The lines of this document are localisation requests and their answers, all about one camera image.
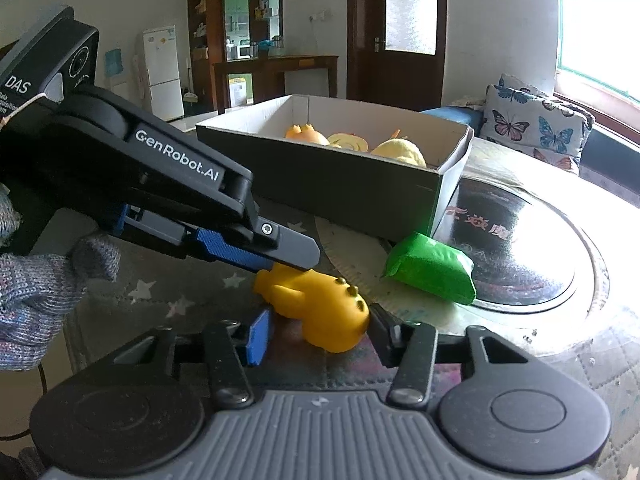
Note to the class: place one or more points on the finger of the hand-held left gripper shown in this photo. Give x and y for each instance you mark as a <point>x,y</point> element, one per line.
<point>230,252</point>
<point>295,252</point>

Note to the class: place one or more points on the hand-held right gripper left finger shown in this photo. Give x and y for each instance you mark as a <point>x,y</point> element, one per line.
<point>257,335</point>

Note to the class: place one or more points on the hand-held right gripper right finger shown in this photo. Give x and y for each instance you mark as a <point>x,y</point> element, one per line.
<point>382,340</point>

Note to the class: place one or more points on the yellow rubber toy animal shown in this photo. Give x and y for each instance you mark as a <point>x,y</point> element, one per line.
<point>325,310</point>

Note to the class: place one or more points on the grey cardboard box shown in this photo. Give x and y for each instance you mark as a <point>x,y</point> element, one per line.
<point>325,185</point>

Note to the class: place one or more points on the green packet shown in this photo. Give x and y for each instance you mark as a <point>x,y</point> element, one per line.
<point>430,267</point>

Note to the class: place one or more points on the red toy apple half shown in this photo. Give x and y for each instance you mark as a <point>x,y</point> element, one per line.
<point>347,141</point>

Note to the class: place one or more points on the yellow plush duck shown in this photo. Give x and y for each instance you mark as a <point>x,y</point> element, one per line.
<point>400,152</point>

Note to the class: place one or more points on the person's left hand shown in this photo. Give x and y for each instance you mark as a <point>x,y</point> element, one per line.
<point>30,305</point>

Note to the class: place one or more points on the white refrigerator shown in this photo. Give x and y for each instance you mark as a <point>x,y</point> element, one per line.
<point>160,75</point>

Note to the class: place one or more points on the white box with yellow label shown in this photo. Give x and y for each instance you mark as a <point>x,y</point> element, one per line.
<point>238,91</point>

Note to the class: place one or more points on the brown display cabinet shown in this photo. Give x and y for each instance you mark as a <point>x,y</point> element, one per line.
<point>210,35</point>

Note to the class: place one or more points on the white microwave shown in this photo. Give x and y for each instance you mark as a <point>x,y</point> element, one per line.
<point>243,51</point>

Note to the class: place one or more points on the round black glass plate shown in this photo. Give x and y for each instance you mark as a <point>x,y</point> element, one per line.
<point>525,260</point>

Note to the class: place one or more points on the brown wooden desk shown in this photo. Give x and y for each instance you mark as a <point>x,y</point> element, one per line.
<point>280,72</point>

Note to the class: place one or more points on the grey star print table cover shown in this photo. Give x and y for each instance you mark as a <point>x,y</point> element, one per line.
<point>575,360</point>

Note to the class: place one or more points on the dark blue sofa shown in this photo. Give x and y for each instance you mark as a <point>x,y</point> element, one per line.
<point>450,117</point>

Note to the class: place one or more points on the brown wooden door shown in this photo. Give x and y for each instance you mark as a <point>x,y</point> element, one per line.
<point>400,35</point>

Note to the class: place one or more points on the large butterfly print pillow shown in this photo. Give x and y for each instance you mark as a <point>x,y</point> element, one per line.
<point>537,127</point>

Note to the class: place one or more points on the small butterfly print pillow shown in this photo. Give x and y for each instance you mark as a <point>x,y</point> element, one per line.
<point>520,84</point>

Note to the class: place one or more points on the window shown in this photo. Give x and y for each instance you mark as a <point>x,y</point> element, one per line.
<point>600,25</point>

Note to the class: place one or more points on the blue wall hanging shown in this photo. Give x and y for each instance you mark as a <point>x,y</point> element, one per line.
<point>113,62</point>

